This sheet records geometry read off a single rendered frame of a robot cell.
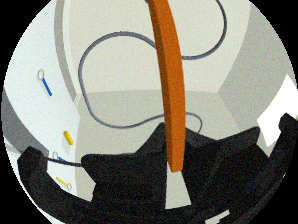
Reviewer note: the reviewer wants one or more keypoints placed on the small yellow block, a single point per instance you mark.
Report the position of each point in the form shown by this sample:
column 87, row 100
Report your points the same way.
column 66, row 134

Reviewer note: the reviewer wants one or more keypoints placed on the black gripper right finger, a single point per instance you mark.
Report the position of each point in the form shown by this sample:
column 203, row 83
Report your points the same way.
column 203, row 156

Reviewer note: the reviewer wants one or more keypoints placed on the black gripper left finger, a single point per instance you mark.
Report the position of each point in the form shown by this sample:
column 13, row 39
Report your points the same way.
column 145, row 166

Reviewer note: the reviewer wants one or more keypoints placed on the orange handle with grey loop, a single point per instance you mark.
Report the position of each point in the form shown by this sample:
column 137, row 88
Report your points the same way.
column 172, row 80

